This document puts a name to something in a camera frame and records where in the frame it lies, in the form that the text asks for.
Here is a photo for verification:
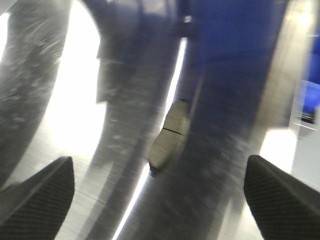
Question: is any dark brake pad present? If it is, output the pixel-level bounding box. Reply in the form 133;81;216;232
147;99;190;174

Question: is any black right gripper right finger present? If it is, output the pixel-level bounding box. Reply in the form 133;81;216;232
243;155;320;240

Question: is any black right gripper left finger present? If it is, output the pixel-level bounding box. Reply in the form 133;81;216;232
0;156;75;240

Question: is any blue floor bin right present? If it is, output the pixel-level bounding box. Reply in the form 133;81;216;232
298;33;320;125

